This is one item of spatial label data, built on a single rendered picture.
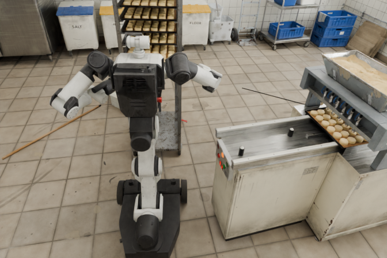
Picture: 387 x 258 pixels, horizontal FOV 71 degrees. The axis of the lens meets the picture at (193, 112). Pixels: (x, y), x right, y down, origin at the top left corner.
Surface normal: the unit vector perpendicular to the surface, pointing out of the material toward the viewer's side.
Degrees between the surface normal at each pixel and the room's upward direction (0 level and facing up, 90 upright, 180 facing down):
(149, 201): 60
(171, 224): 0
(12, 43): 91
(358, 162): 0
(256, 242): 0
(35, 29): 90
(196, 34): 93
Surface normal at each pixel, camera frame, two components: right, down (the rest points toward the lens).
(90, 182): 0.04, -0.80
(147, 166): 0.06, 0.10
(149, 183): 0.06, 0.34
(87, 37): 0.25, 0.61
